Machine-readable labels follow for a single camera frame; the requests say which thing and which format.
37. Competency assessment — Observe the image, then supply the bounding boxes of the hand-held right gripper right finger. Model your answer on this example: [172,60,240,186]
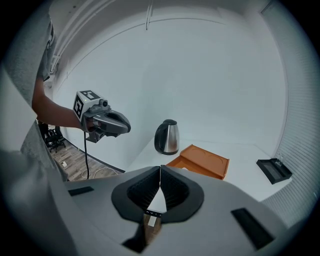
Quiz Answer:
[159,164,289,256]

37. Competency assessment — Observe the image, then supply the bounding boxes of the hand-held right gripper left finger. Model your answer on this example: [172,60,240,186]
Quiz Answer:
[63,164,161,256]

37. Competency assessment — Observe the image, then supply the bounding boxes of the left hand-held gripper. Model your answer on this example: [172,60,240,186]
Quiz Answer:
[72,89,132,145]

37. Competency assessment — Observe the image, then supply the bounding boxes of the orange box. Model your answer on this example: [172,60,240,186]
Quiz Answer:
[165,143,231,181]

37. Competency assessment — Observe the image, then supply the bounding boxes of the person's left forearm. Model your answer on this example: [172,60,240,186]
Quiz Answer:
[31,74,84,131]

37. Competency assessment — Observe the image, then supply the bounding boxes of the person's left hand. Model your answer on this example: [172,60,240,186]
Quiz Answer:
[85,119,103,134]

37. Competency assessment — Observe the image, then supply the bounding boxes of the steel electric kettle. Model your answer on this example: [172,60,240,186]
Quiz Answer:
[153,118,181,156]

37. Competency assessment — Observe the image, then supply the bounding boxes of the black office chair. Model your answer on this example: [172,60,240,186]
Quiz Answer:
[38,123,67,154]

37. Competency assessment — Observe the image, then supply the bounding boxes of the black square tray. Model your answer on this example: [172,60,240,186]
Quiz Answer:
[255,157,294,186]

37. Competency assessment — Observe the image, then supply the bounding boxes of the person's gray shirt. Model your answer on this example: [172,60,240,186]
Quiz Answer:
[4,0,56,107]

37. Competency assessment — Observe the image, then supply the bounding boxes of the white window blinds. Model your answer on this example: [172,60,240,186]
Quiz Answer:
[259,4,316,227]

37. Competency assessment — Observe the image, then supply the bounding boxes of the white floor cable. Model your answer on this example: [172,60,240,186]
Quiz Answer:
[66,146,121,180]

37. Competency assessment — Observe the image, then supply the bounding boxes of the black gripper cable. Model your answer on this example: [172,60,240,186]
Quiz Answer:
[83,130,90,180]

